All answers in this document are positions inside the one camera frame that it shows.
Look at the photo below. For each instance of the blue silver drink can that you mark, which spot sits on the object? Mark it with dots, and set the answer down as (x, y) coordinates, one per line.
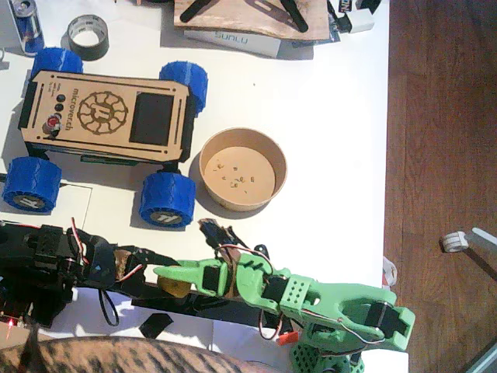
(27, 27)

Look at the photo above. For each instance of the wooden top rover chassis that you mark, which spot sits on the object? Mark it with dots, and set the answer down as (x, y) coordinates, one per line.
(105, 112)

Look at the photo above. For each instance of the brown paper bowl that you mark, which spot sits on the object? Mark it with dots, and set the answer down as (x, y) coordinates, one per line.
(240, 171)

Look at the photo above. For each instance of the grey duct tape roll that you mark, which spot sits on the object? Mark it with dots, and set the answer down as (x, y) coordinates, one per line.
(97, 52)

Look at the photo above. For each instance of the wooden board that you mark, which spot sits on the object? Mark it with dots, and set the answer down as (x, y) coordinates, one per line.
(240, 17)

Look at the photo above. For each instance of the white crumpled wrapper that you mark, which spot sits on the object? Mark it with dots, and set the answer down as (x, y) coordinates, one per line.
(390, 272)

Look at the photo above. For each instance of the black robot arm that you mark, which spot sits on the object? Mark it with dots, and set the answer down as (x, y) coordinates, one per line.
(42, 252)

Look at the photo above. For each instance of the white rectangular box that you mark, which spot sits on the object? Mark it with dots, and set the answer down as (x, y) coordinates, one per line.
(361, 21)

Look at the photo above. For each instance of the white SUNLU box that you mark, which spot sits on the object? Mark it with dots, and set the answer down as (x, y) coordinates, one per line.
(233, 40)

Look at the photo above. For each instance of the tabby cat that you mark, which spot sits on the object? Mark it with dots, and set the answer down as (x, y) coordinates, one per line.
(116, 355)

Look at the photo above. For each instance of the green arm base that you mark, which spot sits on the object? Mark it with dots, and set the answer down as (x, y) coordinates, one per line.
(306, 355)

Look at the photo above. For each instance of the black tripod leg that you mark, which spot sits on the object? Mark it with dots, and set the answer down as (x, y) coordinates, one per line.
(192, 11)
(295, 17)

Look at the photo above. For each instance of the yellow lemon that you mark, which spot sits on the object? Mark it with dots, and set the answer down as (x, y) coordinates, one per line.
(174, 288)

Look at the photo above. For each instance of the red tag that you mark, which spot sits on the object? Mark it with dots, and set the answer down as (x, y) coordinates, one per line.
(288, 339)

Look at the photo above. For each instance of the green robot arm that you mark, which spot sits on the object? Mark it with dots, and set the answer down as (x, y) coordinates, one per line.
(334, 295)

